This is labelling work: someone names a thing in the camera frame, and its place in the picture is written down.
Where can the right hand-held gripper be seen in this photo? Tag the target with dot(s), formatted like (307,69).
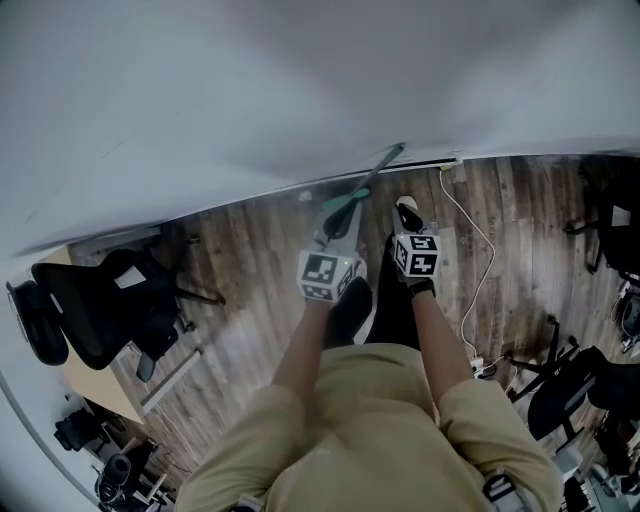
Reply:
(420,255)

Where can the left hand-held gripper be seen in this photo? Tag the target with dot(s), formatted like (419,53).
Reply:
(320,272)

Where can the grey broom with green grip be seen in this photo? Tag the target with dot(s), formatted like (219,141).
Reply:
(350,199)

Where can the person's right forearm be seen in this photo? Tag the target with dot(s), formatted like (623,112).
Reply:
(440,350)

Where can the person's left forearm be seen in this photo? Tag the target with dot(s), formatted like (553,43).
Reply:
(300,350)

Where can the white shoe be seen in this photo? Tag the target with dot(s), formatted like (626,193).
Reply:
(407,201)

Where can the small white paper scrap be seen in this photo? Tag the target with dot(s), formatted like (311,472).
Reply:
(305,195)

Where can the black wristwatch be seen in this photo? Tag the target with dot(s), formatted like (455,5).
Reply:
(421,288)

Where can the person's black trousers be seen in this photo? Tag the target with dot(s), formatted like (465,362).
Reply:
(395,310)

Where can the white power strip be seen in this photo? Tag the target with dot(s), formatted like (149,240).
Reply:
(481,369)

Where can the person's beige shirt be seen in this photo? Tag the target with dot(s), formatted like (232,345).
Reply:
(375,430)

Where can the grey metal desk bar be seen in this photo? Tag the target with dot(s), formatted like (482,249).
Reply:
(170,382)

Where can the light wooden desk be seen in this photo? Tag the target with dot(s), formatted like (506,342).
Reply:
(95,390)

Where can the white wall plug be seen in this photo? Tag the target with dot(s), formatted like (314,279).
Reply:
(452,162)

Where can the black camera gear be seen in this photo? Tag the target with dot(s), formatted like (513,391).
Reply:
(75,430)
(117,470)

